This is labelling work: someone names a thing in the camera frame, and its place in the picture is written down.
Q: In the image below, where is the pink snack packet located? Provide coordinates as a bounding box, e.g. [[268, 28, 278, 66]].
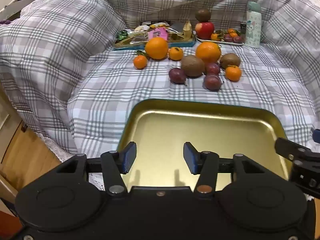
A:
[[148, 27, 168, 40]]

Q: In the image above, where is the white lace bed skirt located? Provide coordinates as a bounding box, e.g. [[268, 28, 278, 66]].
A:
[[35, 130, 105, 192]]

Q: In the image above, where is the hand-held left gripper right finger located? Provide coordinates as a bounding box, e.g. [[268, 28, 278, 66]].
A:
[[183, 142, 269, 194]]

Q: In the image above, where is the grey plaid blanket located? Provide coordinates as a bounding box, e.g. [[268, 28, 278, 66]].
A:
[[0, 0, 320, 202]]

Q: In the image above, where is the mandarin with leaves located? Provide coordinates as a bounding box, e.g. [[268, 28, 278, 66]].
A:
[[133, 50, 148, 70]]

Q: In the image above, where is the white cartoon water bottle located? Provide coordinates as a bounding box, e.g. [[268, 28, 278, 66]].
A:
[[244, 1, 262, 48]]

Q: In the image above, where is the large brown kiwi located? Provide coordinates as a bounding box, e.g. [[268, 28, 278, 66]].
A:
[[181, 55, 205, 77]]

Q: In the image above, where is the clear wrapped cake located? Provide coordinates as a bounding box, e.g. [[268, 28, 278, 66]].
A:
[[126, 31, 149, 43]]

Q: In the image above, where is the red apple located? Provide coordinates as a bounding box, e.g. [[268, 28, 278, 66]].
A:
[[195, 21, 215, 40]]

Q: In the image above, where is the teal snack tin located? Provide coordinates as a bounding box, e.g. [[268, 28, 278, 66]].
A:
[[113, 21, 197, 51]]

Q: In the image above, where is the gold metal tray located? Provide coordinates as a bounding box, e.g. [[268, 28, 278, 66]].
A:
[[117, 99, 293, 188]]

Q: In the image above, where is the white rectangular plate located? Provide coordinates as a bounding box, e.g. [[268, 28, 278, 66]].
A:
[[196, 31, 245, 47]]

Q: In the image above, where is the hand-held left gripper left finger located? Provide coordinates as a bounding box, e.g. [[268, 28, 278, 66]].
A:
[[54, 142, 137, 195]]

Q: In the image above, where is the silver snack packet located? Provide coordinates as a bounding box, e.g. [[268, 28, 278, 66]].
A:
[[171, 21, 187, 32]]

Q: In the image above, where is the tan paper bag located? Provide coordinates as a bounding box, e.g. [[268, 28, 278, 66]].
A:
[[183, 20, 193, 38]]

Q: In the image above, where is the large orange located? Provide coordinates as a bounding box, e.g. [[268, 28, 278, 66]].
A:
[[145, 37, 169, 60], [195, 42, 222, 64]]

